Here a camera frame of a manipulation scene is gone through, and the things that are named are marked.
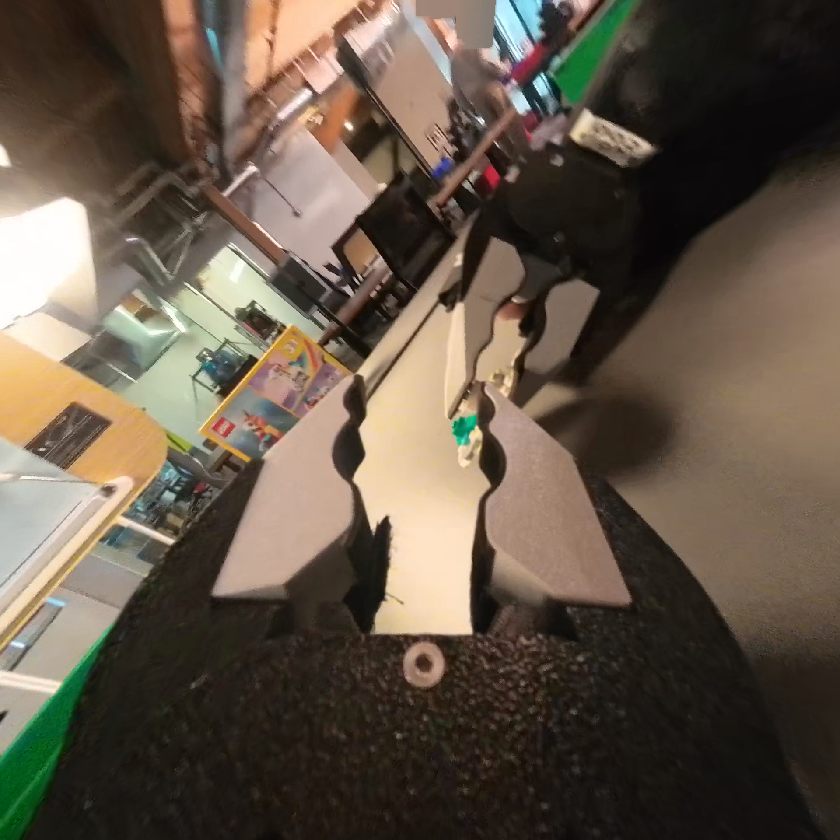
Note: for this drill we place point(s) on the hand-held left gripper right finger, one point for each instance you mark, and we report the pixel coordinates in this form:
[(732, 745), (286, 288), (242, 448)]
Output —
[(551, 525)]

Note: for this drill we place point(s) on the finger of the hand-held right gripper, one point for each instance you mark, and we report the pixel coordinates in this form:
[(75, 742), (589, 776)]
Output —
[(558, 328), (476, 315)]

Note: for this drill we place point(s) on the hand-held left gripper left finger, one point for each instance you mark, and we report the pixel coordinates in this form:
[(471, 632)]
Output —
[(289, 512)]

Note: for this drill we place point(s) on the tan and teal lego model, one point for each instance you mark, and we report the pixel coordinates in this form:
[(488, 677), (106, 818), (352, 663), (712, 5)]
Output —
[(467, 436)]

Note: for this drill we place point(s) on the person's right forearm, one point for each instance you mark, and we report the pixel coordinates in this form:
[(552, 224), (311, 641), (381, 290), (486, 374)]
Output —
[(735, 85)]

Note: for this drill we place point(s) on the yellow lego box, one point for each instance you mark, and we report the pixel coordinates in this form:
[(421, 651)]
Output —
[(275, 394)]

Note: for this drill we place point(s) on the green board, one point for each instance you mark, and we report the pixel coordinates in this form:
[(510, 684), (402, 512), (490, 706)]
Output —
[(590, 46), (33, 741)]

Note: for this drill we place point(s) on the pale blue instruction booklet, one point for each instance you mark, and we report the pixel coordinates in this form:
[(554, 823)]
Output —
[(33, 518)]

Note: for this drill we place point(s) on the wooden book stand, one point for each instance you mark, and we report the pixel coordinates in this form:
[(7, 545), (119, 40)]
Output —
[(39, 387)]

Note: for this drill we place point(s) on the white light box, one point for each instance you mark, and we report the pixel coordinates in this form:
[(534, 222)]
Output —
[(39, 262)]

